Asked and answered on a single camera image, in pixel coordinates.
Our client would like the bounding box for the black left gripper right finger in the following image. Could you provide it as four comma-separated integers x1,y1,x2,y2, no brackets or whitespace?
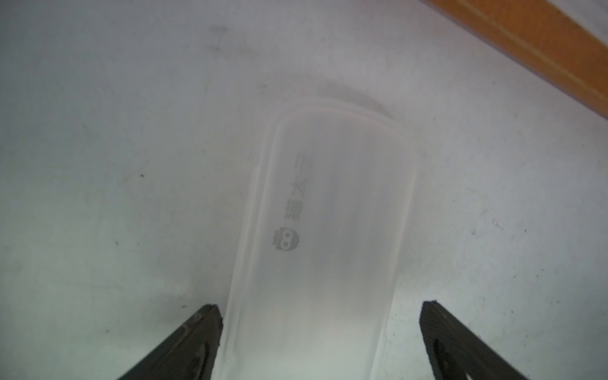
419,301,527,380

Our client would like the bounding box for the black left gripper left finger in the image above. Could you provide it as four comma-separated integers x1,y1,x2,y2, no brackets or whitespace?
120,304,223,380

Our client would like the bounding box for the clear pencil case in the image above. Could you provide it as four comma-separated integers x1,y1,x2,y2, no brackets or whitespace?
213,98,417,379

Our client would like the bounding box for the orange wooden two-tier shelf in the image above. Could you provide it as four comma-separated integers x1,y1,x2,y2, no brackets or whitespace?
430,1,607,117

